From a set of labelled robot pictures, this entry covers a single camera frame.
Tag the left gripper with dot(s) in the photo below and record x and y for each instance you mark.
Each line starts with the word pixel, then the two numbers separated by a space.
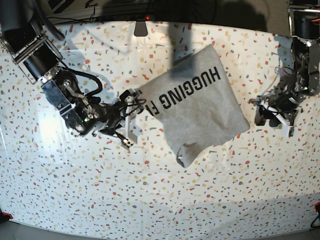
pixel 281 111

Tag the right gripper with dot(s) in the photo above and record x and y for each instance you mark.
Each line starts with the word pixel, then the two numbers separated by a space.
pixel 119 117

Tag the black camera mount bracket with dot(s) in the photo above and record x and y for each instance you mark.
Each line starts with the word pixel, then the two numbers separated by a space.
pixel 140 29

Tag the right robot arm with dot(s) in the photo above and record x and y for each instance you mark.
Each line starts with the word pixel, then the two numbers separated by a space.
pixel 74 93

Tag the grey T-shirt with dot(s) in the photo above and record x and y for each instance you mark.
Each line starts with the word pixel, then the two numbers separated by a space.
pixel 196 105

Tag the red clamp left corner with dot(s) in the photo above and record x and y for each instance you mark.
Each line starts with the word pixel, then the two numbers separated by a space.
pixel 5 217

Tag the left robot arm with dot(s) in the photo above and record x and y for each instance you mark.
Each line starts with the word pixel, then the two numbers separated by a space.
pixel 304 24

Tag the red clamp right corner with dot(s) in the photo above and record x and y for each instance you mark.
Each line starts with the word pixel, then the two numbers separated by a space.
pixel 316 222

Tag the red clamp corner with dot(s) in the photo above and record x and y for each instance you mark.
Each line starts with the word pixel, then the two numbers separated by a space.
pixel 5 217
pixel 316 222

